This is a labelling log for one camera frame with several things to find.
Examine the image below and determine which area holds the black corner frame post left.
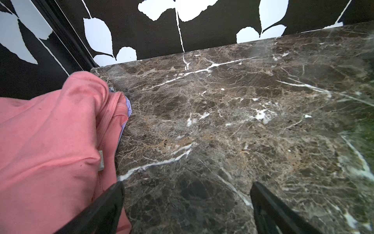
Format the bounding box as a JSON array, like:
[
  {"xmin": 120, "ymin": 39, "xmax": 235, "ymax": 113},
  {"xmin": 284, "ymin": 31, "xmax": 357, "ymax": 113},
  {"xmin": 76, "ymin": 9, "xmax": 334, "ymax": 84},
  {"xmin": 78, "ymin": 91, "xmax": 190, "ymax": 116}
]
[{"xmin": 32, "ymin": 0, "xmax": 97, "ymax": 71}]

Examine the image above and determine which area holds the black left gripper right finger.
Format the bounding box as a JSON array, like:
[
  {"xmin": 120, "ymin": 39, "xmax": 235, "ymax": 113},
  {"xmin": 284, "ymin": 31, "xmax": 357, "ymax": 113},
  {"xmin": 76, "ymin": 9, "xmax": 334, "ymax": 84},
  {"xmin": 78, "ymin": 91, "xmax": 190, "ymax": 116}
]
[{"xmin": 250, "ymin": 181, "xmax": 320, "ymax": 234}]

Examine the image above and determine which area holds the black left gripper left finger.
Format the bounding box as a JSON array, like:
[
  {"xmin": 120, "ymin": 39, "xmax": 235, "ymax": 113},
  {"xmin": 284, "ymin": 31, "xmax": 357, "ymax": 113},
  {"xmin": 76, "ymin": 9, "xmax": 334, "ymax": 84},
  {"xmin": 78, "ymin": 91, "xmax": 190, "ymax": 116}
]
[{"xmin": 56, "ymin": 182, "xmax": 124, "ymax": 234}]

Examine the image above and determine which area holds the pink folded t-shirt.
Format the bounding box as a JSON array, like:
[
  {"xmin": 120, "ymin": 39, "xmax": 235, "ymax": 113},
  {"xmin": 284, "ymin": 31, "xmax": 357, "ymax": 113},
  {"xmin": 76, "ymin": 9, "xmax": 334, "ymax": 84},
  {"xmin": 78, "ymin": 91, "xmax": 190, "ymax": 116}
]
[{"xmin": 1, "ymin": 72, "xmax": 118, "ymax": 234}]

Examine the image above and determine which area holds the lavender folded t-shirt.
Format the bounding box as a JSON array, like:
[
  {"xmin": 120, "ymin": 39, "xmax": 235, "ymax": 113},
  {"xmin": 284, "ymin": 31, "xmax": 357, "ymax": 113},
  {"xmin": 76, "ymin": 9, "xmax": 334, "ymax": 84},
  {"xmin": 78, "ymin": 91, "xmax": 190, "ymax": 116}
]
[{"xmin": 110, "ymin": 90, "xmax": 132, "ymax": 147}]

